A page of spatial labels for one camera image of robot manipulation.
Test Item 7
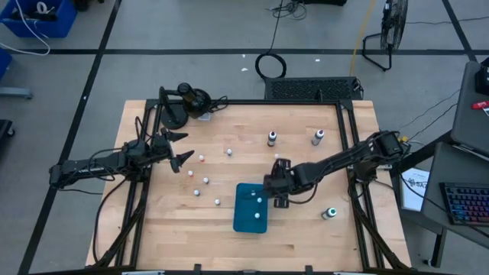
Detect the black floor cable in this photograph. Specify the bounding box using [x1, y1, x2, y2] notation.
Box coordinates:
[418, 102, 458, 141]
[397, 89, 461, 130]

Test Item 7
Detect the black aluminium rig frame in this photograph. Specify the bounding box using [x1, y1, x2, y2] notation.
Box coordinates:
[89, 98, 413, 275]

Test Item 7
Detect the black floor box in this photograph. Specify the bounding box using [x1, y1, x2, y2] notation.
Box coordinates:
[301, 0, 348, 7]

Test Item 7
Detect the backlit computer keyboard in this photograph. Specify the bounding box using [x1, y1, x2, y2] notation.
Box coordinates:
[439, 182, 489, 227]

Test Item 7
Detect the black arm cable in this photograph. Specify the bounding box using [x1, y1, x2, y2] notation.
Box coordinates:
[86, 115, 154, 183]
[288, 182, 319, 205]

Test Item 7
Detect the black desktop device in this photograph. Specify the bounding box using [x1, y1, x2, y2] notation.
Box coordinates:
[474, 57, 489, 96]

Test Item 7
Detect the white floor cable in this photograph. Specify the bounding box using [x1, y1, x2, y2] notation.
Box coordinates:
[0, 0, 51, 57]

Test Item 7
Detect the black power cable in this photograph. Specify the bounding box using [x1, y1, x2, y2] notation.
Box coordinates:
[92, 176, 129, 264]

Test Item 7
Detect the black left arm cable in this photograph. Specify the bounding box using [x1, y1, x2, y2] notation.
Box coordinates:
[86, 115, 154, 183]

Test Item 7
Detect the white paper sheet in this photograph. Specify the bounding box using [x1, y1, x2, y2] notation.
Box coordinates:
[400, 167, 431, 212]

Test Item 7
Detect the teal translucent plastic bin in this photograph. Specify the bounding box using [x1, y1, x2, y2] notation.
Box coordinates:
[232, 182, 269, 234]

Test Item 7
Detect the blue storage crate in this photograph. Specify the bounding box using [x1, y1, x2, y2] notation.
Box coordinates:
[0, 0, 78, 39]

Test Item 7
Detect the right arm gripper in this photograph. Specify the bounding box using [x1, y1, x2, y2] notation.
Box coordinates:
[263, 159, 297, 209]

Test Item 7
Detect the blue plastic container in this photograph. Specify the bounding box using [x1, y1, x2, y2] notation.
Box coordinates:
[0, 48, 13, 82]

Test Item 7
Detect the black hanging cable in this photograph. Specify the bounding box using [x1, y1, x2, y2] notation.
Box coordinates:
[254, 0, 287, 80]

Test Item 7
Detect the black floor fan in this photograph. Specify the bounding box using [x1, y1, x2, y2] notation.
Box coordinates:
[361, 0, 410, 73]

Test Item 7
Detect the black perforated computer case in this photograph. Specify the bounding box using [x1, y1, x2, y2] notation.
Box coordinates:
[263, 76, 364, 102]

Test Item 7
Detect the black desk lamp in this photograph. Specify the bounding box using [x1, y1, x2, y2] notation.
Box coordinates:
[158, 82, 213, 131]

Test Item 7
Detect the black cable tangle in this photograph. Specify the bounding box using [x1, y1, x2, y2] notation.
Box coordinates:
[267, 0, 308, 21]

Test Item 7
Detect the grey base plate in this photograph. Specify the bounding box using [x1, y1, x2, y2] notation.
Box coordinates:
[0, 86, 34, 100]

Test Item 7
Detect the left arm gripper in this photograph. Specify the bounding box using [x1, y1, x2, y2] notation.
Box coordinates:
[151, 128, 195, 173]

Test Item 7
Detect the dark grey desk with keyboard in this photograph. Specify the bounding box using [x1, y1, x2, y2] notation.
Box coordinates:
[419, 141, 489, 268]

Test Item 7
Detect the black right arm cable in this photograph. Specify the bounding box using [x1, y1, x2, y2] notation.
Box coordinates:
[288, 182, 319, 205]

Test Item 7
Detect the black lamp cable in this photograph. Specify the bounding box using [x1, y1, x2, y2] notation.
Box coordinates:
[208, 95, 230, 114]

